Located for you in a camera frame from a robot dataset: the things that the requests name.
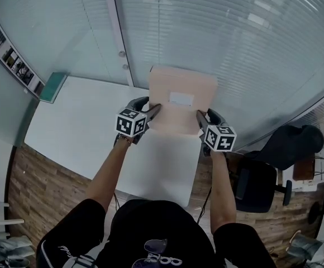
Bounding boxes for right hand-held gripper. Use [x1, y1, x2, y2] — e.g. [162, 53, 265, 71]
[196, 109, 237, 157]

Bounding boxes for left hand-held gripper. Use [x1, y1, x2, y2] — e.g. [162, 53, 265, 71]
[113, 96, 162, 147]

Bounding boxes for pink cardboard box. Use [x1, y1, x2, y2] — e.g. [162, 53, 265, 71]
[147, 64, 218, 135]

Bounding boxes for person's left forearm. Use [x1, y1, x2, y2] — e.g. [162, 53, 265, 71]
[86, 141, 132, 214]

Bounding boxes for person's right forearm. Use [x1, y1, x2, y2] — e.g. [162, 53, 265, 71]
[208, 151, 237, 234]

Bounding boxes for white desk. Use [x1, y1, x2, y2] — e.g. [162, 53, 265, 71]
[24, 75, 202, 208]

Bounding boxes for black office chair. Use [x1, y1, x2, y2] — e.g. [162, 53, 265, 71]
[233, 124, 324, 213]

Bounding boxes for green book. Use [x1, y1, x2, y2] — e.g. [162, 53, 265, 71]
[40, 71, 68, 104]

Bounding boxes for brown box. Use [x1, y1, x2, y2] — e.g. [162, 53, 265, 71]
[292, 156, 316, 181]

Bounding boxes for person's black shirt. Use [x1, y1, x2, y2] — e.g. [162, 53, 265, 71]
[36, 198, 277, 268]

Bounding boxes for white side table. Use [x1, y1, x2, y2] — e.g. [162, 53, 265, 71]
[276, 149, 324, 192]

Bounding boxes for dark sunglasses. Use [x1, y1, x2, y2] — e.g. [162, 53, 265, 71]
[144, 238, 168, 254]

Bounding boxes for grey cloth bag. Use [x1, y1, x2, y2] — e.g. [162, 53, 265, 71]
[0, 236, 36, 259]
[286, 231, 323, 261]

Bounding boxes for beaded bracelet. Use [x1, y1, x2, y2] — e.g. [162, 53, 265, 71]
[116, 135, 132, 146]

